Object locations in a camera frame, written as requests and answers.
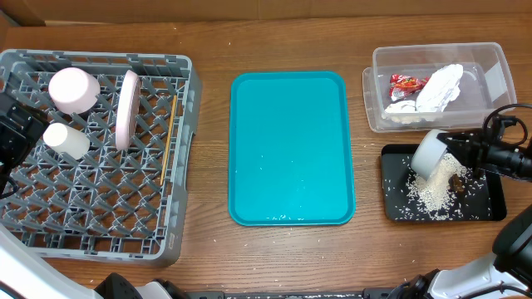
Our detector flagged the teal plastic tray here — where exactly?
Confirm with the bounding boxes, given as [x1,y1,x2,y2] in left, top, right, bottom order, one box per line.
[228,71,356,227]

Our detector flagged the brown food piece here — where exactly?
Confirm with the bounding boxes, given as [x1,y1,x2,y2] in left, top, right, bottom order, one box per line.
[449,174,465,193]

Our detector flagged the wooden chopstick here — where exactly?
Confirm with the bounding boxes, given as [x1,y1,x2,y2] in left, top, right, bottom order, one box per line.
[160,95,178,187]

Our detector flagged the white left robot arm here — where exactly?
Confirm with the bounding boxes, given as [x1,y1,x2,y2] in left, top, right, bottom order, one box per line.
[1,93,189,299]

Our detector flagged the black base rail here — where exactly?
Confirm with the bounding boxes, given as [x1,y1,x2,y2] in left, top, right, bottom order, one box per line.
[187,287,393,299]

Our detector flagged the white round plate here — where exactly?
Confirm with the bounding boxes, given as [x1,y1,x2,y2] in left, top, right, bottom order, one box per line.
[116,71,141,150]

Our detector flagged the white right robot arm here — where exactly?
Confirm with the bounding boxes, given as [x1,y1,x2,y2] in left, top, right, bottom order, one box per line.
[388,110,531,299]

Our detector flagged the white rice pile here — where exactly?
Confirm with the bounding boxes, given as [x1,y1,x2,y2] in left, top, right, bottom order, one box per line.
[406,154,469,220]

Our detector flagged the grey bowl with rice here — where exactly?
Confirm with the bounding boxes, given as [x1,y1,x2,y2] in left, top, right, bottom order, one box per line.
[411,130,447,180]

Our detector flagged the small white tissue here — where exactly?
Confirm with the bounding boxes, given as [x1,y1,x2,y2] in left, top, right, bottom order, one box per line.
[385,100,416,114]

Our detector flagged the red snack wrapper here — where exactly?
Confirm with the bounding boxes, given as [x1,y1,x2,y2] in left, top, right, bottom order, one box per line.
[389,74,429,102]

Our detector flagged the pink shallow bowl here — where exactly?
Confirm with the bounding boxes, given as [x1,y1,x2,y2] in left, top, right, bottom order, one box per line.
[48,67,101,114]

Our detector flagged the black plastic tray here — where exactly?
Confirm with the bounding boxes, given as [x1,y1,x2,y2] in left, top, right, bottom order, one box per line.
[381,145,507,222]

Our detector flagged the white paper cup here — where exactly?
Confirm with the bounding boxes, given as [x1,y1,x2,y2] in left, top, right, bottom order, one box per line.
[42,123,90,159]

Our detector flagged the grey dishwasher rack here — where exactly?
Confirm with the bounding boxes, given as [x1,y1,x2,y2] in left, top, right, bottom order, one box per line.
[1,49,202,266]

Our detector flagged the clear plastic bin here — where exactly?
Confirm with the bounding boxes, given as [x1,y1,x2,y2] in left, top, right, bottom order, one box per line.
[362,42,517,133]

